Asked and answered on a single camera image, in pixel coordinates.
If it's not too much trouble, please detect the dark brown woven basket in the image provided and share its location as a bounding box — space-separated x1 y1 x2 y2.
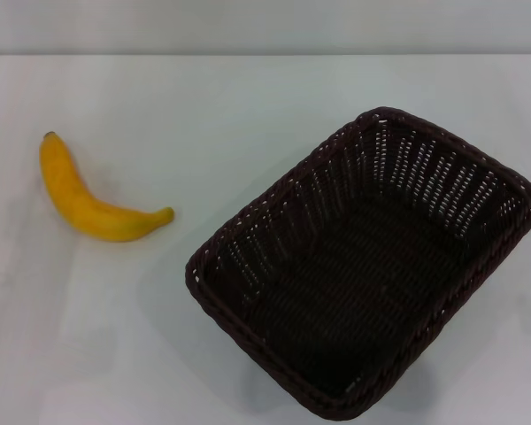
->
184 105 531 421

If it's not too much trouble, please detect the yellow banana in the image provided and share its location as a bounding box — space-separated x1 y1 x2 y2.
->
39 131 176 243

